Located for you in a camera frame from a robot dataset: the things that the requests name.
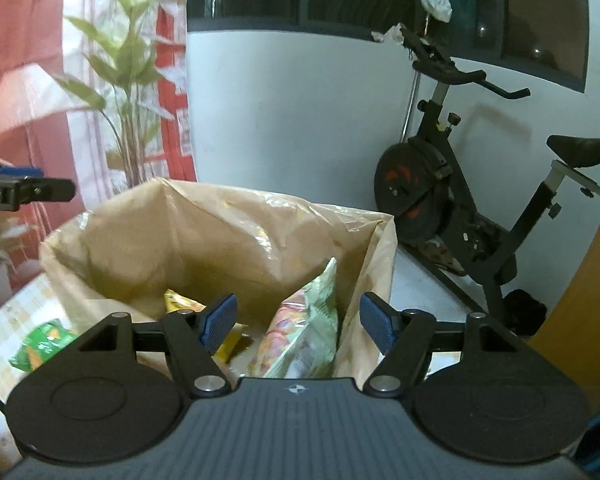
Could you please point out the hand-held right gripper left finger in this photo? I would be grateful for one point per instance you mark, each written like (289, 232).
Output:
(221, 321)

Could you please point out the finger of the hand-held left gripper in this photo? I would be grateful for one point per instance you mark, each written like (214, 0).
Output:
(47, 190)
(22, 171)

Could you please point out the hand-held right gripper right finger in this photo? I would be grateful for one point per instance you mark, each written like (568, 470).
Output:
(377, 322)

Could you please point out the pastel green snack packet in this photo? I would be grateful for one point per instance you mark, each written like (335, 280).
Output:
(305, 330)

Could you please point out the cardboard box with plastic liner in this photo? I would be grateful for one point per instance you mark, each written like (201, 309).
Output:
(180, 240)

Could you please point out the yellow snack packet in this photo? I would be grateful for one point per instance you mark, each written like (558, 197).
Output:
(180, 302)

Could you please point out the camouflage cloth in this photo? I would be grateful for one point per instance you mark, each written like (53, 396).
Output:
(442, 259)

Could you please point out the black exercise bike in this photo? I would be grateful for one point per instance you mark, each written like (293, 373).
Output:
(415, 195)

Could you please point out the checkered tablecloth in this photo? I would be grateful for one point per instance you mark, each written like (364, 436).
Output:
(0, 340)

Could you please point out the black item on floor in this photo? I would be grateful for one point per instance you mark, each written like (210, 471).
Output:
(526, 311)

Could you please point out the bright green snack packet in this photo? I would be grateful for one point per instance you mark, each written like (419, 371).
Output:
(40, 342)

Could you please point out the wooden panel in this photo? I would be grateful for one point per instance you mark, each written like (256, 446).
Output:
(595, 310)

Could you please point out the metal rod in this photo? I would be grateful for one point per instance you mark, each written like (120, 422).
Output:
(410, 105)

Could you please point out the clear plastic wrap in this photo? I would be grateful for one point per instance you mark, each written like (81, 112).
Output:
(387, 34)

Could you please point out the white plastic bag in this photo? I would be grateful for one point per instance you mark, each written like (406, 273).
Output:
(436, 4)

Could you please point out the printed wall cloth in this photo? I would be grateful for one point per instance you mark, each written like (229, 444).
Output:
(30, 60)

